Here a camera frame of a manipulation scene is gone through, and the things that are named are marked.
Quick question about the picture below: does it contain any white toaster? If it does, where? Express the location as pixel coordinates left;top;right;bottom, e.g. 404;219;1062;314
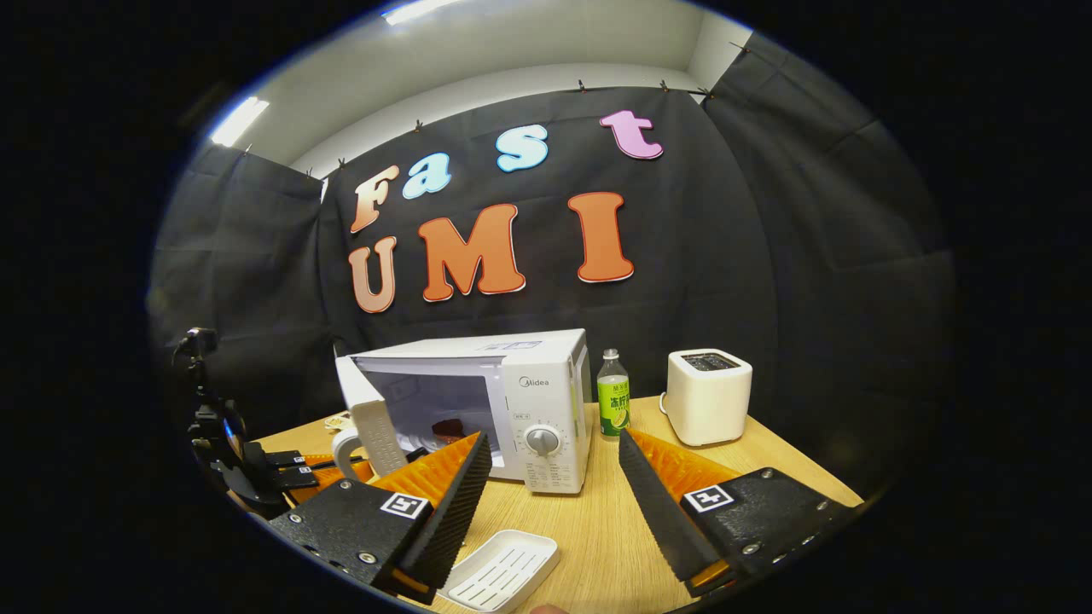
663;348;754;448

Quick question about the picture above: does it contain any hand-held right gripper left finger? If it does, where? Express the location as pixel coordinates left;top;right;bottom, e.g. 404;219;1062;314
267;432;494;606

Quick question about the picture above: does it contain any green label drink bottle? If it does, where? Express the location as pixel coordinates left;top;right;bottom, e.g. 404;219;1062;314
596;348;632;440

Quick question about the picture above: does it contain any long ceiling light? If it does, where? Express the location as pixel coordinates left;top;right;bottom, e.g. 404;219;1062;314
380;0;462;27
210;96;270;148

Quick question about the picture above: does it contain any white ribbed tray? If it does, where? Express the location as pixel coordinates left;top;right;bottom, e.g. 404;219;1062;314
439;529;561;614

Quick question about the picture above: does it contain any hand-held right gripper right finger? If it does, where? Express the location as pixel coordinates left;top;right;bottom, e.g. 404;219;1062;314
618;429;863;599

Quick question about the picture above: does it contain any white microwave oven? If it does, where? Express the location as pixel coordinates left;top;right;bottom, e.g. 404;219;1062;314
330;328;593;496

